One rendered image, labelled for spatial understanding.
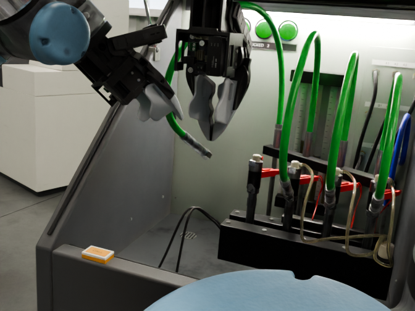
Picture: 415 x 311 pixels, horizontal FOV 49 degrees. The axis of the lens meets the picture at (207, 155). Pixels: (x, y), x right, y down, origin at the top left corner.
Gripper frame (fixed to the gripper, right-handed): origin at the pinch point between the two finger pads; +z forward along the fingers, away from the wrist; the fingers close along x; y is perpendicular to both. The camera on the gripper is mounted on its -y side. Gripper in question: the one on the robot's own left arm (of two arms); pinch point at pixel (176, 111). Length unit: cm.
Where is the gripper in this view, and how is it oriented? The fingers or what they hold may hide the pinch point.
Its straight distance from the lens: 84.5
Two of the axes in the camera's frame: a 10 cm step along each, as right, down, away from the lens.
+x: 5.5, 0.4, -8.3
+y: -5.7, 7.5, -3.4
